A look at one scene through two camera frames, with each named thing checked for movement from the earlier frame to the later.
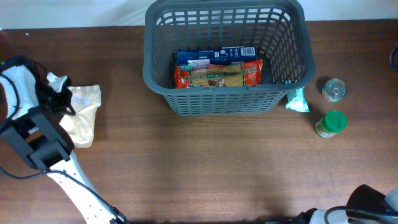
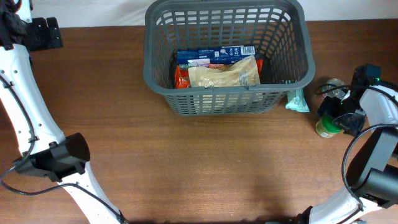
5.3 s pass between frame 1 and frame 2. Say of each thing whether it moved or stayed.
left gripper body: moved
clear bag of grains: moved
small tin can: stayed
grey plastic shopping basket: stayed
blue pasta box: stayed
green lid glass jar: stayed
